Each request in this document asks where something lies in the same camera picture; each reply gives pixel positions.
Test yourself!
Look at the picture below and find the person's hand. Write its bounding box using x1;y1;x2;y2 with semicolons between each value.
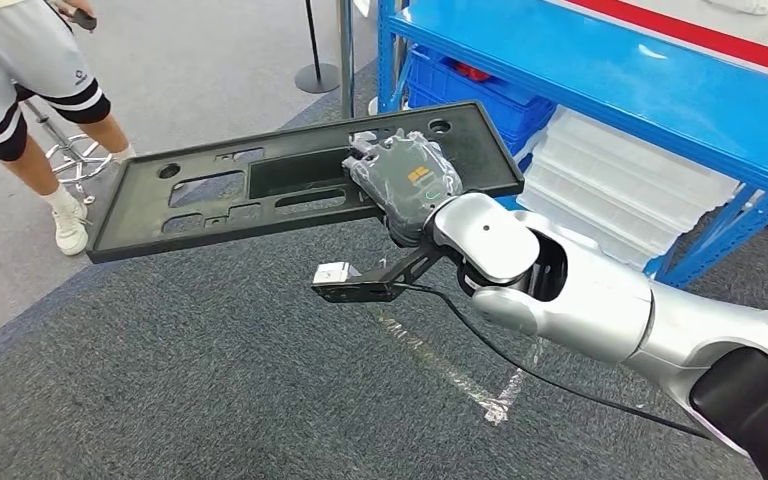
44;0;98;18

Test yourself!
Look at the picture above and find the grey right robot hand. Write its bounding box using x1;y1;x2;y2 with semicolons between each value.
342;129;465;248

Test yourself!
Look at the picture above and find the black handheld device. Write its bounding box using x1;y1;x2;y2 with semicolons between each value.
65;6;99;32

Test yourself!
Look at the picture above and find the black plastic panel part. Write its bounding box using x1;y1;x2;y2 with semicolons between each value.
85;100;526;265

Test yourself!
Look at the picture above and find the blue metal shelf rack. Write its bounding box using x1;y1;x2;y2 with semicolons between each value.
375;0;768;291

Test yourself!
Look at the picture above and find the person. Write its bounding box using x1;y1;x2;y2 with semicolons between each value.
0;0;138;258

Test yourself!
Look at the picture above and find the blue plastic crate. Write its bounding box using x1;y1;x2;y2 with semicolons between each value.
405;44;558;158

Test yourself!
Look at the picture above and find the chrome stool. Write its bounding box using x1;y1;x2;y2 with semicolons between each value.
21;97;118;205

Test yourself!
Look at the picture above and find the red item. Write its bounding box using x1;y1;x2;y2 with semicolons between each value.
452;59;493;83

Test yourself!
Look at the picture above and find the clear shiny tape strip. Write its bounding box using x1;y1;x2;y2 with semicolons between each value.
483;334;548;427
369;307;511;427

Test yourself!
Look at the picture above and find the stack of white trays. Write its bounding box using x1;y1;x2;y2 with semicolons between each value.
515;105;743;273

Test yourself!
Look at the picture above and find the black camera bracket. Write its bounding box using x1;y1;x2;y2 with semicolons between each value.
311;239;446;305

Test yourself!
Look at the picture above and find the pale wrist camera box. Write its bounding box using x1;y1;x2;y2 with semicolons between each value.
312;261;363;287

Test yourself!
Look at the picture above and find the black-base stanchion post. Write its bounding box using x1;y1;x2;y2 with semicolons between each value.
293;0;344;95

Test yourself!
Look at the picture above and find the black camera cable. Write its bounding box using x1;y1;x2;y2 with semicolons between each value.
390;283;715;442

